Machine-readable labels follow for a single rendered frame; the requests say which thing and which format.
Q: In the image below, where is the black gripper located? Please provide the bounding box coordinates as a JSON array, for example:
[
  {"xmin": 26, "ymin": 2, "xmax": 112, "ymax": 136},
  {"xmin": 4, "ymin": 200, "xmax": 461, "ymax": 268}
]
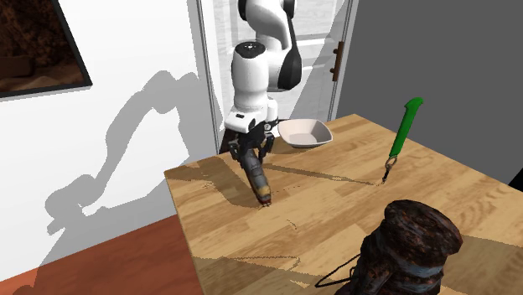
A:
[{"xmin": 228, "ymin": 121, "xmax": 276, "ymax": 162}]

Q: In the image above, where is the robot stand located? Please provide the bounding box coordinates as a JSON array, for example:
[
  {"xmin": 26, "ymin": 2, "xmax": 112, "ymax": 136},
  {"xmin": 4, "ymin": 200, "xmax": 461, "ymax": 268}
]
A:
[{"xmin": 219, "ymin": 118, "xmax": 292, "ymax": 156}]

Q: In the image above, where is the white square bowl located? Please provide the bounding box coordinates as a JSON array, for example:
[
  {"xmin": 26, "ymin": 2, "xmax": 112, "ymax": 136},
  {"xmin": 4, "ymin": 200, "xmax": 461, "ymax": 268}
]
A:
[{"xmin": 277, "ymin": 118, "xmax": 334, "ymax": 149}]

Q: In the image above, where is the dark brown laced boot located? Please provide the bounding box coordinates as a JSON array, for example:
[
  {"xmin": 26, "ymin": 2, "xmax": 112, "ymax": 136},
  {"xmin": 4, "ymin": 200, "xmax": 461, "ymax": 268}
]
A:
[{"xmin": 313, "ymin": 199, "xmax": 465, "ymax": 295}]

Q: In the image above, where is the white door with brown handle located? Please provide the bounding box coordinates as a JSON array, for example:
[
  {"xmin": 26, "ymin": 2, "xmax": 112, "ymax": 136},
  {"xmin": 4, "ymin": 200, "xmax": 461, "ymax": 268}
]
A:
[{"xmin": 195, "ymin": 0, "xmax": 360, "ymax": 142}]

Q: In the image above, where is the green-handled tool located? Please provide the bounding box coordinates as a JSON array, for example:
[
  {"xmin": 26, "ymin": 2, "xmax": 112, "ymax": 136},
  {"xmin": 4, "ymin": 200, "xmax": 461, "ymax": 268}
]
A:
[{"xmin": 381, "ymin": 96, "xmax": 425, "ymax": 185}]

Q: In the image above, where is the black-framed brown wall picture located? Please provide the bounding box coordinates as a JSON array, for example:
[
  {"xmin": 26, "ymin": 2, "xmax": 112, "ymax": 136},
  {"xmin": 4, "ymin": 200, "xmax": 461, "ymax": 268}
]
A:
[{"xmin": 0, "ymin": 0, "xmax": 94, "ymax": 100}]

